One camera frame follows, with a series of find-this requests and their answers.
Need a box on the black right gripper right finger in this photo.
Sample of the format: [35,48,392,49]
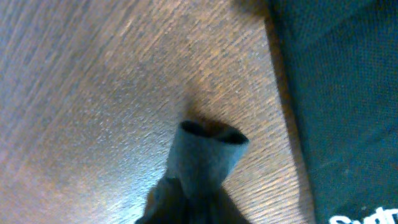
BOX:
[192,184,250,224]

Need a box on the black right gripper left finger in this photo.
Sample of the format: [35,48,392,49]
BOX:
[135,177,190,224]

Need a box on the dark green Nike t-shirt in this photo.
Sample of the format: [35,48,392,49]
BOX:
[269,0,397,223]

